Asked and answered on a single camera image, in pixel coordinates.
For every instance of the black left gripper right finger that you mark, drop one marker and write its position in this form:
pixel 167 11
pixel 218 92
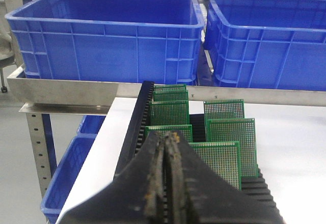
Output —
pixel 209 198

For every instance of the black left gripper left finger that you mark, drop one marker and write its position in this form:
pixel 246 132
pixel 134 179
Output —
pixel 136 195

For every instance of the black slotted board rack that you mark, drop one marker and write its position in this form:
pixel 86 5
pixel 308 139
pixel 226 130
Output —
pixel 174 212

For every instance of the blue crate on lower shelf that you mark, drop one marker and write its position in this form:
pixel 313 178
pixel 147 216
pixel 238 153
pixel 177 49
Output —
pixel 69 167

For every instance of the blue plastic crate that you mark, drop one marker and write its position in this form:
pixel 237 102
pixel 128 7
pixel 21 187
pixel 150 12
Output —
pixel 269 44
pixel 109 40

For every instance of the perforated steel shelf post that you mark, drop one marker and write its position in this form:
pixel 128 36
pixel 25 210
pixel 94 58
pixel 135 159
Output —
pixel 40 130

